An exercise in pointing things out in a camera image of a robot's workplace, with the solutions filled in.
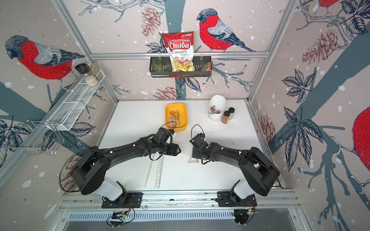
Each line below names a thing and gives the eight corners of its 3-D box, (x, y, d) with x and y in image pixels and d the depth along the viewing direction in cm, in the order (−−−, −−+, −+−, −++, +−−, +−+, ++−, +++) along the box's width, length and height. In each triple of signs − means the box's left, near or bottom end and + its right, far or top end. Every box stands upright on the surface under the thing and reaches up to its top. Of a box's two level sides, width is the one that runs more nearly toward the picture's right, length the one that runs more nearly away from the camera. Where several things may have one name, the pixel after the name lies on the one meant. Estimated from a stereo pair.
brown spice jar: (220, 122, 108) (222, 114, 101) (223, 117, 111) (226, 109, 104) (225, 124, 107) (228, 117, 100) (228, 119, 109) (231, 112, 103)
